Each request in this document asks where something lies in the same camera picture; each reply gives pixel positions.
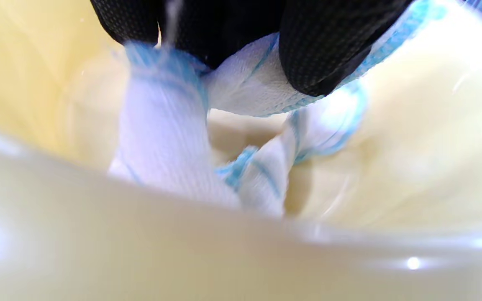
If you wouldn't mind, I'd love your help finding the blue-trimmed white dish cloth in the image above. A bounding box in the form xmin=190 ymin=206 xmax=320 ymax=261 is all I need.
xmin=108 ymin=0 xmax=449 ymax=220

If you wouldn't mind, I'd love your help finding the yellow plastic basin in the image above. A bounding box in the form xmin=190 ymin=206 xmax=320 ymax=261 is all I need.
xmin=0 ymin=0 xmax=482 ymax=301

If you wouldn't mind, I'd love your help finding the person's left hand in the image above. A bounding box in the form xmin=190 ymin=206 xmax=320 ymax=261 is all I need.
xmin=90 ymin=0 xmax=413 ymax=97

